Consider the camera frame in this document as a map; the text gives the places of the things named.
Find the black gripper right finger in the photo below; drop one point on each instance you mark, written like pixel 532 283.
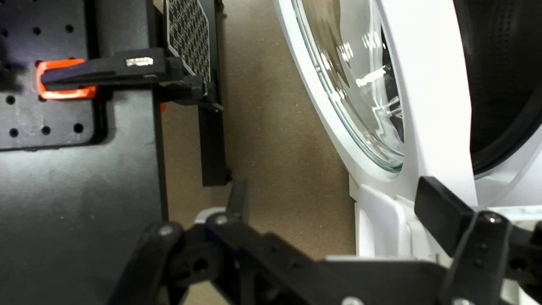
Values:
pixel 480 254

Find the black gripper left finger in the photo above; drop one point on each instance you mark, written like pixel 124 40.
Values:
pixel 187 259

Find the white detergent tray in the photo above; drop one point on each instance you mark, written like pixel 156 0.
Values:
pixel 378 225

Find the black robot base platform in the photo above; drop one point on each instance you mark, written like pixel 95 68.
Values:
pixel 73 213

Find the white washing machine number 8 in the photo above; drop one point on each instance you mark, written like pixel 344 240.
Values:
pixel 508 84

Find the white round washer door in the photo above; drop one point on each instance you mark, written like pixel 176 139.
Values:
pixel 434 84

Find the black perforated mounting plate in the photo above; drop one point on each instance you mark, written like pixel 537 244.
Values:
pixel 51 120

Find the orange and black clamp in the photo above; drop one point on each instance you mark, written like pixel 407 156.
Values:
pixel 102 69

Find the black diamond mesh plate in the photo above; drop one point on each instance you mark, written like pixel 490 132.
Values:
pixel 188 34

